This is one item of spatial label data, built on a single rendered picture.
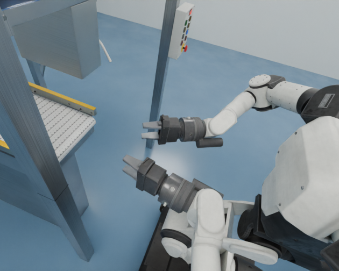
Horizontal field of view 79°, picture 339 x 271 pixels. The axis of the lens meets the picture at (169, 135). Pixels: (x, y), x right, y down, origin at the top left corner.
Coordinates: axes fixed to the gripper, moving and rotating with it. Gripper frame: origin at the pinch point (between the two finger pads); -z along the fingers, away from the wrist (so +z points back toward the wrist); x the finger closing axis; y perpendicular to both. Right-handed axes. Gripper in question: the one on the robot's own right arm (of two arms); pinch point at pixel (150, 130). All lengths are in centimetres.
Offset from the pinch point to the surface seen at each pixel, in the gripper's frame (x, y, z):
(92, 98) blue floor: 98, 139, -33
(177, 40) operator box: -4, 64, 24
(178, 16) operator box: -15, 65, 22
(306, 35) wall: 47, 238, 294
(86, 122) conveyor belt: 8.7, 13.5, -22.2
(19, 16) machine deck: -34.0, -1.5, -28.1
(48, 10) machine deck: -33.4, 4.4, -24.4
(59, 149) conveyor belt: 8.5, 0.8, -30.3
